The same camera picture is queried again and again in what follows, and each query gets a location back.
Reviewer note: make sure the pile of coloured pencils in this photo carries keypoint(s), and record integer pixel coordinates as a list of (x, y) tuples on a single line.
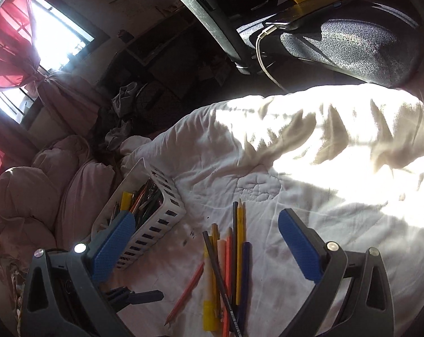
[(245, 270)]

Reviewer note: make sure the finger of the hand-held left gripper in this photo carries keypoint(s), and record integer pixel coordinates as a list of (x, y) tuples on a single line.
[(141, 296)]

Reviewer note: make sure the red curtain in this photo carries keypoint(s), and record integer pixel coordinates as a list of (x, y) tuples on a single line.
[(8, 42)]

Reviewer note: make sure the white quilt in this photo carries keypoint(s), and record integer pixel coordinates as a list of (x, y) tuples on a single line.
[(303, 165)]

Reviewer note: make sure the white slotted plastic basket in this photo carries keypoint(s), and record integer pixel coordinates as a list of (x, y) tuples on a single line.
[(162, 217)]

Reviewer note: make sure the black quilted bag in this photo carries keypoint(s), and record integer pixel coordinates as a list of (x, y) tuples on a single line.
[(150, 98)]

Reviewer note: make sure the plain black pencil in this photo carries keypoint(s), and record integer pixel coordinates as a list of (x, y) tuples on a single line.
[(235, 224)]

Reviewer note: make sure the window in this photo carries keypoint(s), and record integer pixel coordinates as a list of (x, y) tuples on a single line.
[(57, 31)]

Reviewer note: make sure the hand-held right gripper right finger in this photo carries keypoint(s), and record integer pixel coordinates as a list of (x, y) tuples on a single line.
[(299, 249)]

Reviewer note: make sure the black office chair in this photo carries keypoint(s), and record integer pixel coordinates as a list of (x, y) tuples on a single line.
[(356, 49)]

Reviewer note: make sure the dark wooden cabinet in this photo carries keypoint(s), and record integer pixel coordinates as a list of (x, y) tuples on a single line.
[(169, 49)]

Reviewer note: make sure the grey clothes heap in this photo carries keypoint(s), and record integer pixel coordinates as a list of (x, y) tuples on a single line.
[(122, 101)]

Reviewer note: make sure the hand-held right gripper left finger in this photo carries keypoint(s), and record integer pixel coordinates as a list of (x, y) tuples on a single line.
[(115, 245)]

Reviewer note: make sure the tied pink curtain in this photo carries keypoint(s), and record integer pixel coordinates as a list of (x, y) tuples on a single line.
[(57, 94)]

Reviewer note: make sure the yellow pencil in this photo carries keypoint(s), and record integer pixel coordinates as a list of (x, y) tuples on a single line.
[(240, 235)]

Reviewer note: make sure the bunch of pens in basket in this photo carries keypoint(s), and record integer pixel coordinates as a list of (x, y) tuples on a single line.
[(145, 200)]

